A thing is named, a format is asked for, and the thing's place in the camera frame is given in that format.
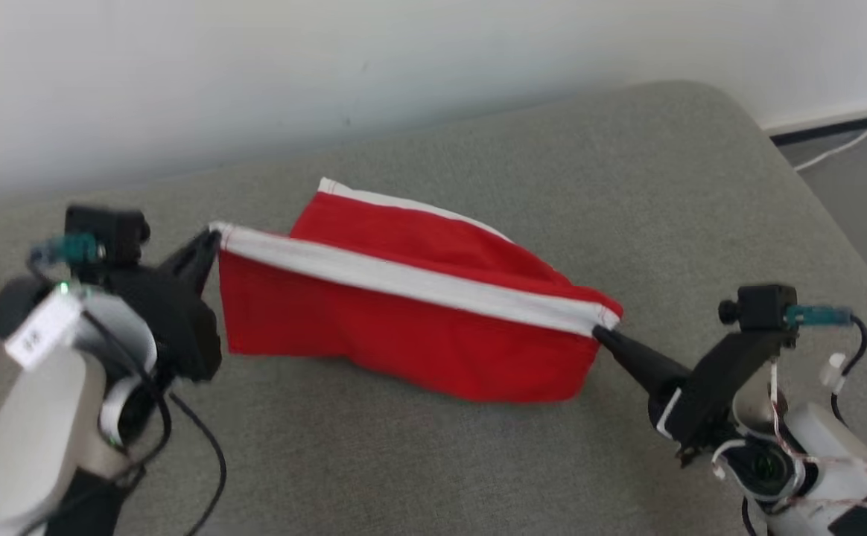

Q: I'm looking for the red shorts white stripe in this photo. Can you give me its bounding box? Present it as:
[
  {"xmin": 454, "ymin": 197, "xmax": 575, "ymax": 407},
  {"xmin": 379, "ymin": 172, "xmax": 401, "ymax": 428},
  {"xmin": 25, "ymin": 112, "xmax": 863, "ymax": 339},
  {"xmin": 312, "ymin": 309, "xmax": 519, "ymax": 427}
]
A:
[{"xmin": 210, "ymin": 177, "xmax": 624, "ymax": 404}]

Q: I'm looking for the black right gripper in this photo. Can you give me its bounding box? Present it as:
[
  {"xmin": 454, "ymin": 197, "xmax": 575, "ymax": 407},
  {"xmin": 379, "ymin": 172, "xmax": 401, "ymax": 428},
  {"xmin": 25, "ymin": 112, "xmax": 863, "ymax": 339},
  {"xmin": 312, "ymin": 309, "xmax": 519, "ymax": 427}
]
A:
[{"xmin": 592, "ymin": 326, "xmax": 801, "ymax": 449}]

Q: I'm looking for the dark baseboard strip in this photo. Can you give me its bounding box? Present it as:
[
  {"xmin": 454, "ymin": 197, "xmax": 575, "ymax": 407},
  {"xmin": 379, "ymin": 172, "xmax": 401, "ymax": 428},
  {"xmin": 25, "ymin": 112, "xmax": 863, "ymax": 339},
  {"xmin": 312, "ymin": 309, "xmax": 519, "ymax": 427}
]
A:
[{"xmin": 765, "ymin": 110, "xmax": 867, "ymax": 147}]

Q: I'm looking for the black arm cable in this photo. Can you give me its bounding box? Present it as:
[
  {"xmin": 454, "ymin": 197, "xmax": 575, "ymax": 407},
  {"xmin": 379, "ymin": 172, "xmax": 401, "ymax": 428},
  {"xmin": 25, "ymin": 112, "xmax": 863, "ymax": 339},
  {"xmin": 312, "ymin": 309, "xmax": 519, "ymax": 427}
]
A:
[
  {"xmin": 830, "ymin": 314, "xmax": 867, "ymax": 427},
  {"xmin": 80, "ymin": 313, "xmax": 227, "ymax": 536}
]

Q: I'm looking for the white floor cable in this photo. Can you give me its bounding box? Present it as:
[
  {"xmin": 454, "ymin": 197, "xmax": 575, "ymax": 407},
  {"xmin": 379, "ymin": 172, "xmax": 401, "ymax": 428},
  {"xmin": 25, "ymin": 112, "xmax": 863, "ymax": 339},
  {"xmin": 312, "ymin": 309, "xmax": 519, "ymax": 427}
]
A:
[{"xmin": 795, "ymin": 121, "xmax": 867, "ymax": 173}]

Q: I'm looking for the white paper tag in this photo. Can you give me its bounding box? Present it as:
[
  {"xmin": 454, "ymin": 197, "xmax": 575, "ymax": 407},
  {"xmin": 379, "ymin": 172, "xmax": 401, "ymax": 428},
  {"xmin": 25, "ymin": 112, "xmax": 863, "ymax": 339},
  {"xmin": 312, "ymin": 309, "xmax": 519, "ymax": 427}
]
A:
[{"xmin": 5, "ymin": 289, "xmax": 84, "ymax": 371}]

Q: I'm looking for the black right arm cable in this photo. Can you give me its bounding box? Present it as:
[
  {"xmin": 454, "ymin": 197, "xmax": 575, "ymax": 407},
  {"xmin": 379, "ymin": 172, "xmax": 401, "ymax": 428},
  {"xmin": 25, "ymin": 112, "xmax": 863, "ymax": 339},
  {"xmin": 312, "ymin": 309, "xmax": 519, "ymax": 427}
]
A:
[{"xmin": 830, "ymin": 314, "xmax": 867, "ymax": 427}]

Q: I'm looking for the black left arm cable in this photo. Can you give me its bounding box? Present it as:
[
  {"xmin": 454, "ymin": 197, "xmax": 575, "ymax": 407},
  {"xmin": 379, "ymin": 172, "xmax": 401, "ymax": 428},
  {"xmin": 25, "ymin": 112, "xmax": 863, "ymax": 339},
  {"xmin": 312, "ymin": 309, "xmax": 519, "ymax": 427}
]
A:
[{"xmin": 80, "ymin": 313, "xmax": 227, "ymax": 536}]

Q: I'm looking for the grey fabric sofa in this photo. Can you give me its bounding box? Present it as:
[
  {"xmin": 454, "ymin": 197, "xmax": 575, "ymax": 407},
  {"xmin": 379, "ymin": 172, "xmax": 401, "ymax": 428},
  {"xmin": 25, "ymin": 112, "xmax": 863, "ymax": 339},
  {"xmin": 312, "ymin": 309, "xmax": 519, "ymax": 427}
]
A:
[{"xmin": 0, "ymin": 80, "xmax": 867, "ymax": 536}]

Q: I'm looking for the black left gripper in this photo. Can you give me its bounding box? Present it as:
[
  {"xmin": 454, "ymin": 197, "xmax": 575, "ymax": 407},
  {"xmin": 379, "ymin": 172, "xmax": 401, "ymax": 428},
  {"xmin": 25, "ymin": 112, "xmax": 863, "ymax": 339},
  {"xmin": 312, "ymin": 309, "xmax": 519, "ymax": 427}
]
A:
[{"xmin": 108, "ymin": 229, "xmax": 223, "ymax": 382}]

